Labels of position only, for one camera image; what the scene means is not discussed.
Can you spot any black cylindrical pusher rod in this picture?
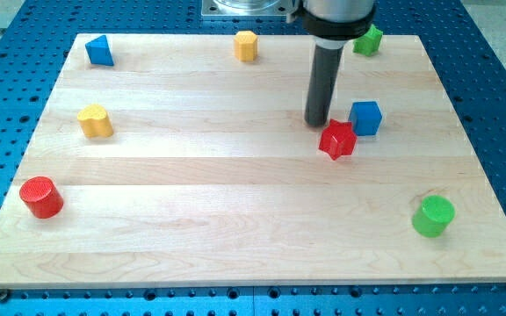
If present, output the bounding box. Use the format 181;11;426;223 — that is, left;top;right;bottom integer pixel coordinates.
304;46;343;127

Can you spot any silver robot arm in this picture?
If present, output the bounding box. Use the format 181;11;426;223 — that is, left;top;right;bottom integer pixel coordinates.
286;0;377;127

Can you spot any blue cube block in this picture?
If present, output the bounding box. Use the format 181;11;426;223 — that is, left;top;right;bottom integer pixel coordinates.
348;101;382;136

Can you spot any yellow heart block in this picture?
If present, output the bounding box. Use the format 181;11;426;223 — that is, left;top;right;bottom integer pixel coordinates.
76;104;113;138

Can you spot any red star block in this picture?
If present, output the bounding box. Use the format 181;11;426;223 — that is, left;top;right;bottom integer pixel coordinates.
318;119;358;161

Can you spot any green star block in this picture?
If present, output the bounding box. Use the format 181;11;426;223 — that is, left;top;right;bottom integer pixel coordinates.
352;25;383;56

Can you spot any yellow hexagon block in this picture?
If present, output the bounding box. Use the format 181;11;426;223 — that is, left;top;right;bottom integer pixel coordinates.
234;31;258;62

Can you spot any red cylinder block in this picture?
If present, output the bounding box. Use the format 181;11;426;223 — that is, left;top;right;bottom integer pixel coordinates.
19;176;64;219

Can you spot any blue triangle block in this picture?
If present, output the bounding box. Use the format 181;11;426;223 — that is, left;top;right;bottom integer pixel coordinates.
85;35;114;66

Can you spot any light wooden board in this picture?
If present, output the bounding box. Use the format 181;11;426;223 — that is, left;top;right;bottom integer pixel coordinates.
0;33;506;289

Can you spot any green cylinder block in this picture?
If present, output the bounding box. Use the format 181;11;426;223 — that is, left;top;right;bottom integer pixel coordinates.
411;195;455;238

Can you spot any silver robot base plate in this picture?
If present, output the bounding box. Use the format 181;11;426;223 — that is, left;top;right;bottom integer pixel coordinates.
201;0;297;18

